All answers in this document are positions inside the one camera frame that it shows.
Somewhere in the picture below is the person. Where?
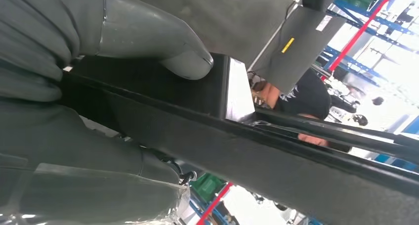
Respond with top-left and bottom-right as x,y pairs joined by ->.
248,68 -> 357,152

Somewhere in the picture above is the grey laptop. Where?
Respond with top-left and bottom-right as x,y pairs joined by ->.
248,5 -> 348,95

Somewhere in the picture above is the red barrier belt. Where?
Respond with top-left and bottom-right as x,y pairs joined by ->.
196,0 -> 400,225

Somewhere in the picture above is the blue metal cart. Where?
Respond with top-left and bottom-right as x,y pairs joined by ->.
316,0 -> 419,87

